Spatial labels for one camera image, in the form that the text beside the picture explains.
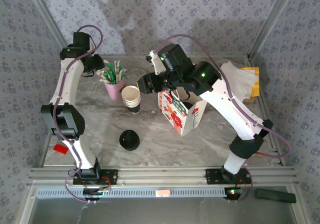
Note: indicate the white paper napkin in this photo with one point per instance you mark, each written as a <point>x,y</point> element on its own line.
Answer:
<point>240,79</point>
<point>247,93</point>

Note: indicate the floral print paper bag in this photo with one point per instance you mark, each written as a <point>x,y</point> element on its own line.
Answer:
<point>175,114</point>

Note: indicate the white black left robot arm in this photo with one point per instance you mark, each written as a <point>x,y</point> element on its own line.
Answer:
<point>72,84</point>

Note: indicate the white paper cup black sleeve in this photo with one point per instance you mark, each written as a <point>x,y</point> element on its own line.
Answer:
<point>130,94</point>
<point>133,110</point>
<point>132,103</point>

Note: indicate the pink straw holder cup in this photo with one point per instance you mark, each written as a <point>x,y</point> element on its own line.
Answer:
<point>113,90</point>

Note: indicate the red flat block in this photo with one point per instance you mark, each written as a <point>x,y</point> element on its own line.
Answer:
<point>60,149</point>

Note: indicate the pink white label tag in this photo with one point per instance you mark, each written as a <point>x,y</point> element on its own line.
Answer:
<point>163,193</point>

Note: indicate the small circuit board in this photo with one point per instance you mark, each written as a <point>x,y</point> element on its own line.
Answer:
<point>93,192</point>
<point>233,192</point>

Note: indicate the black flat bar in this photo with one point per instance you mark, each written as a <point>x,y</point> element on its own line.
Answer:
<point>275,196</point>

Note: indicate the aluminium frame post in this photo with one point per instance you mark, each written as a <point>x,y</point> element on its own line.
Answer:
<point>50,22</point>
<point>272,17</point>

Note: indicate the aluminium table side rail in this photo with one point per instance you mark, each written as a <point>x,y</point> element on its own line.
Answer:
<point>46,151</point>
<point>265,106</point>

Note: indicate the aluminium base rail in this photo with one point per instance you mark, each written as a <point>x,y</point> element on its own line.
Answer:
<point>160,175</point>

